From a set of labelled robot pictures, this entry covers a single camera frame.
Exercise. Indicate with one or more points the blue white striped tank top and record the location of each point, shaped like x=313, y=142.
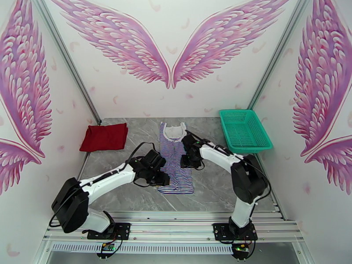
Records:
x=176, y=178

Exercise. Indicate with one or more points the red garment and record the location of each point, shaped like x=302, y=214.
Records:
x=104, y=138

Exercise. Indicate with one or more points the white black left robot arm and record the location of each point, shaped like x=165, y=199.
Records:
x=70, y=205

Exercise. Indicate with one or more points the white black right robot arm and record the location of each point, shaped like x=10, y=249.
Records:
x=248, y=180

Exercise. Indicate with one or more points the teal plastic basket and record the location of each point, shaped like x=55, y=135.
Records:
x=247, y=131

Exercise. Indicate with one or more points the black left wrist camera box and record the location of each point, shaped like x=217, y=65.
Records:
x=153, y=157

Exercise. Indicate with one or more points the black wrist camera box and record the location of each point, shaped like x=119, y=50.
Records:
x=153, y=157
x=188, y=140

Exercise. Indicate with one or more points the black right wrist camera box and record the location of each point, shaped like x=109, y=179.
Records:
x=188, y=140

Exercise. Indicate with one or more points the aluminium rail frame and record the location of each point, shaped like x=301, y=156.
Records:
x=170, y=230

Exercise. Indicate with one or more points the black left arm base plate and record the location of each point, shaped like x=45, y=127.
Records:
x=123, y=230

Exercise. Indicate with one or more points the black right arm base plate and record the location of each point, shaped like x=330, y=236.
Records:
x=218, y=230

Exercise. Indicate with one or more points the aluminium corner post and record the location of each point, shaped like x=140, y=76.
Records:
x=280, y=51
x=68, y=62

